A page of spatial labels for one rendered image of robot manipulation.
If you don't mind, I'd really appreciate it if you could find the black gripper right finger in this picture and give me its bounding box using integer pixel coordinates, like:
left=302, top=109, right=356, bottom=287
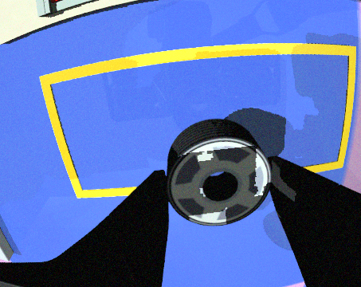
left=267, top=156, right=361, bottom=287

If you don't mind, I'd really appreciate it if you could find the yellow rectangular outline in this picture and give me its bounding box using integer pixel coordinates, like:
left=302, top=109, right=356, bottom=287
left=40, top=42, right=356, bottom=198

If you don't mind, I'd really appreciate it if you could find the black tyre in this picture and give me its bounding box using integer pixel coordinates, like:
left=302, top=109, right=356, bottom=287
left=165, top=118, right=272, bottom=226

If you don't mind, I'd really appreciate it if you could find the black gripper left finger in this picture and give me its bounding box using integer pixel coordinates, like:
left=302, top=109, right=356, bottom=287
left=0, top=170, right=170, bottom=287

